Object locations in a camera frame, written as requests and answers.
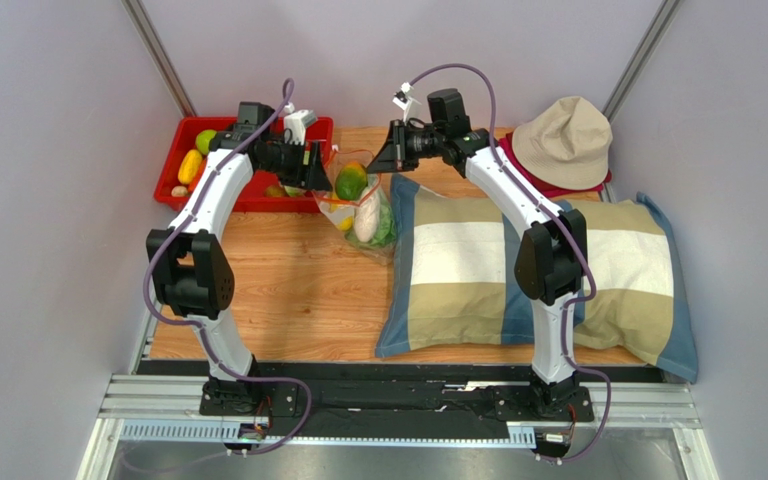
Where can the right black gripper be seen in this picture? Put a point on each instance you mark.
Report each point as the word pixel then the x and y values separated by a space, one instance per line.
pixel 395 145

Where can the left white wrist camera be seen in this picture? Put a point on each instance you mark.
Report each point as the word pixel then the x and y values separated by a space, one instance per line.
pixel 296 123

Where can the plaid pillow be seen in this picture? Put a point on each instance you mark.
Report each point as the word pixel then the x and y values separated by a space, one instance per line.
pixel 453 280

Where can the olive green fruit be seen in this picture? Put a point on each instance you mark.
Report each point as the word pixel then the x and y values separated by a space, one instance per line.
pixel 275 191

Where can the small white mushroom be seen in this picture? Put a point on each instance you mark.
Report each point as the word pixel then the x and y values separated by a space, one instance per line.
pixel 179 191

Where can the clear zip top bag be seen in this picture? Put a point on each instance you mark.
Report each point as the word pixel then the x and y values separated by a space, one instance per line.
pixel 358 205

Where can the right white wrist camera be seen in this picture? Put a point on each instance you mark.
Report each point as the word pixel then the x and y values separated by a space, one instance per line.
pixel 406 102

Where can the yellow bell pepper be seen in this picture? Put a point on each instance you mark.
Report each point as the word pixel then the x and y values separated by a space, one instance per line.
pixel 339 212

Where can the green lime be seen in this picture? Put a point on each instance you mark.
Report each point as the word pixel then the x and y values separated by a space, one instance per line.
pixel 203 141

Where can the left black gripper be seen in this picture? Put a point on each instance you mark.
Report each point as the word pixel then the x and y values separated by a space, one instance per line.
pixel 316 176

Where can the white radish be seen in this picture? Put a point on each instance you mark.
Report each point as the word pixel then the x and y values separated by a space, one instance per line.
pixel 366 218

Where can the beige bucket hat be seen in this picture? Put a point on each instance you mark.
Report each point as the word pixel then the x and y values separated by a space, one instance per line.
pixel 566 146

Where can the green orange mango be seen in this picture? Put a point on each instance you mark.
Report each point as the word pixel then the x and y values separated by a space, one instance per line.
pixel 351 182

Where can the green lettuce cabbage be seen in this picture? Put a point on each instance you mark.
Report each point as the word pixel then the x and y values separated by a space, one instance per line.
pixel 385 234

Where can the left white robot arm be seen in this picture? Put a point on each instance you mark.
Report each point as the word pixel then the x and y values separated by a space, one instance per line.
pixel 188 269

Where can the white cauliflower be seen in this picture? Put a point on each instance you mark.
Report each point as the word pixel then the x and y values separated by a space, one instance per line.
pixel 294 192

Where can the red cloth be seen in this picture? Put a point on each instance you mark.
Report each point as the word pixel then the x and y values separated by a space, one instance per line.
pixel 547 189

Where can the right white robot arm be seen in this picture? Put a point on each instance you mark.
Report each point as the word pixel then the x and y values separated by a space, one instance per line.
pixel 551 262

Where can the orange carrot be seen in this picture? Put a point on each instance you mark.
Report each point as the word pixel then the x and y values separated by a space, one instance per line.
pixel 197 177

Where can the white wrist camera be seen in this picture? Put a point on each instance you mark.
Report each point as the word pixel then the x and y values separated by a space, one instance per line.
pixel 296 123
pixel 406 102

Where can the yellow corn cob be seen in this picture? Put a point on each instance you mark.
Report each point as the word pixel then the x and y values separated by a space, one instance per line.
pixel 189 166

